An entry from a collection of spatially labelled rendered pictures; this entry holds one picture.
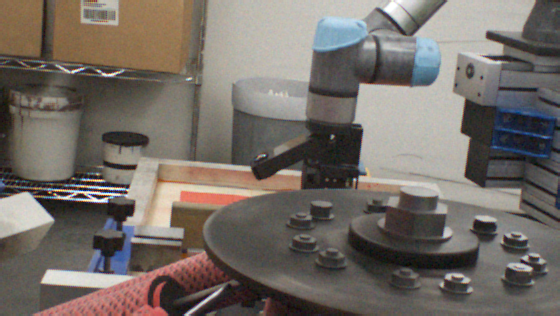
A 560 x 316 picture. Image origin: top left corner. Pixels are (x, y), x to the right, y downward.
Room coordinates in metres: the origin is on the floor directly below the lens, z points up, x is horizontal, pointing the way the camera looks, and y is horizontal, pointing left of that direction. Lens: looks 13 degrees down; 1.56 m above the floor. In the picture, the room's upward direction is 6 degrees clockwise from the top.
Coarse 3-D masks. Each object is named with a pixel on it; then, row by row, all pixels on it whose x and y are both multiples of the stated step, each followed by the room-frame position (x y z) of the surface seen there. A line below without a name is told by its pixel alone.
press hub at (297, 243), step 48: (288, 192) 0.91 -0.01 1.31; (336, 192) 0.93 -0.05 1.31; (384, 192) 0.94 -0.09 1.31; (432, 192) 0.80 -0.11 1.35; (240, 240) 0.77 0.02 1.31; (288, 240) 0.79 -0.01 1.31; (336, 240) 0.80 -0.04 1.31; (384, 240) 0.77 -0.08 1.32; (432, 240) 0.78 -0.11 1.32; (480, 240) 0.84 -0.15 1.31; (528, 240) 0.85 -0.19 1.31; (288, 288) 0.69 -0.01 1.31; (336, 288) 0.70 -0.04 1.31; (384, 288) 0.71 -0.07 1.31; (432, 288) 0.72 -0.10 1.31; (480, 288) 0.73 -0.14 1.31; (528, 288) 0.74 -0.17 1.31
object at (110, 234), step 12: (108, 204) 1.67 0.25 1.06; (120, 204) 1.66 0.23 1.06; (132, 204) 1.67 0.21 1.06; (120, 216) 1.66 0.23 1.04; (120, 228) 1.68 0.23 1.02; (96, 240) 1.51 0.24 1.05; (108, 240) 1.50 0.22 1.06; (120, 240) 1.51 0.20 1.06; (108, 252) 1.50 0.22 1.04; (108, 264) 1.52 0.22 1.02
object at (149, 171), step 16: (144, 160) 2.20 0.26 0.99; (160, 160) 2.22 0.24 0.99; (176, 160) 2.23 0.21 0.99; (144, 176) 2.09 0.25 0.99; (160, 176) 2.20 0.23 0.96; (176, 176) 2.20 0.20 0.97; (192, 176) 2.20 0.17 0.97; (208, 176) 2.20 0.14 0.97; (224, 176) 2.20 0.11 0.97; (240, 176) 2.20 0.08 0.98; (272, 176) 2.21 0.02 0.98; (288, 176) 2.21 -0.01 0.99; (128, 192) 1.97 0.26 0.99; (144, 192) 1.98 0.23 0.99; (144, 208) 1.88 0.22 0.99; (128, 224) 1.79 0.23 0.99; (144, 224) 1.88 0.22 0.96; (128, 272) 1.60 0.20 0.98
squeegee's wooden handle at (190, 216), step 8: (176, 208) 1.71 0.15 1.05; (184, 208) 1.71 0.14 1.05; (192, 208) 1.71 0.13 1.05; (200, 208) 1.71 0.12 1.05; (208, 208) 1.71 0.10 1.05; (216, 208) 1.72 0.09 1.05; (176, 216) 1.71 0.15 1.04; (184, 216) 1.71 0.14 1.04; (192, 216) 1.71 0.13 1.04; (200, 216) 1.71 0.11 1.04; (208, 216) 1.71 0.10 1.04; (176, 224) 1.71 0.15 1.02; (184, 224) 1.71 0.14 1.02; (192, 224) 1.71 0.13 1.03; (200, 224) 1.71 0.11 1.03; (184, 232) 1.71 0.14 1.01; (192, 232) 1.71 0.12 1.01; (200, 232) 1.71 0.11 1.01; (184, 240) 1.71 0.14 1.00; (192, 240) 1.71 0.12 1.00; (200, 240) 1.71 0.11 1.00; (184, 248) 1.71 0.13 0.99; (200, 248) 1.71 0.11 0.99
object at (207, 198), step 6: (186, 192) 2.14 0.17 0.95; (192, 192) 2.14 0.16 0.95; (198, 192) 2.15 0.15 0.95; (180, 198) 2.09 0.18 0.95; (186, 198) 2.10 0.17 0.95; (192, 198) 2.10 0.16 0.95; (198, 198) 2.11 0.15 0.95; (204, 198) 2.11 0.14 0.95; (210, 198) 2.11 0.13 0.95; (216, 198) 2.12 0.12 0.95; (222, 198) 2.12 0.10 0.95; (228, 198) 2.13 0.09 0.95; (234, 198) 2.13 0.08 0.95; (240, 198) 2.14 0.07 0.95; (216, 204) 2.08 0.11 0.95; (222, 204) 2.08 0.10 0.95
